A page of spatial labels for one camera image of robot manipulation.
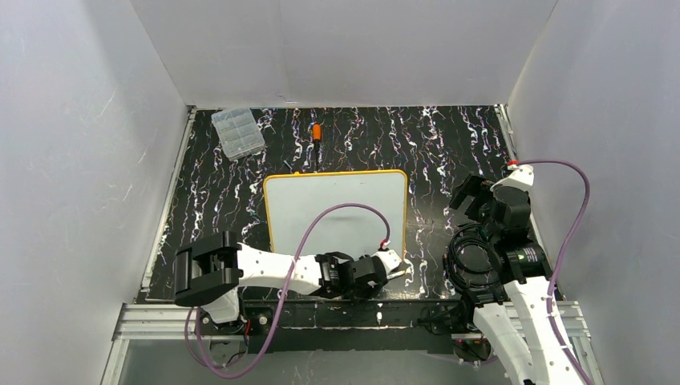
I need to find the aluminium frame rail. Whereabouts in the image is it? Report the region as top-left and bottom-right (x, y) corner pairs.
(108, 300), (593, 385)

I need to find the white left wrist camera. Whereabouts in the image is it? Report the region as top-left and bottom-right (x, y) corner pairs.
(373, 249), (403, 274)

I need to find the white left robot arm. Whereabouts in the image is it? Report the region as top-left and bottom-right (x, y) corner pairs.
(173, 232), (402, 324)

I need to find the yellow framed whiteboard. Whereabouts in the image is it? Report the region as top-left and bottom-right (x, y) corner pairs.
(263, 169), (408, 258)

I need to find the white orange marker pen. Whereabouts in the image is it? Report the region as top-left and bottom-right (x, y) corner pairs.
(387, 269), (407, 281)

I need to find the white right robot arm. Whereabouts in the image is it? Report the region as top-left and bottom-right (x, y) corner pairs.
(445, 169), (590, 384)

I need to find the clear plastic organizer box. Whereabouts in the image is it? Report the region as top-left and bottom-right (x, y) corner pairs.
(211, 107), (265, 161)

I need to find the orange handled screwdriver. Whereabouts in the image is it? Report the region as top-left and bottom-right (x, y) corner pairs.
(312, 124), (322, 172)

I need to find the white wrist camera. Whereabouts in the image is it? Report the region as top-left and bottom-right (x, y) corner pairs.
(373, 249), (403, 274)
(491, 163), (535, 193)

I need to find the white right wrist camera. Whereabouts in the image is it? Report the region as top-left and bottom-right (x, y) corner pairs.
(491, 163), (535, 193)

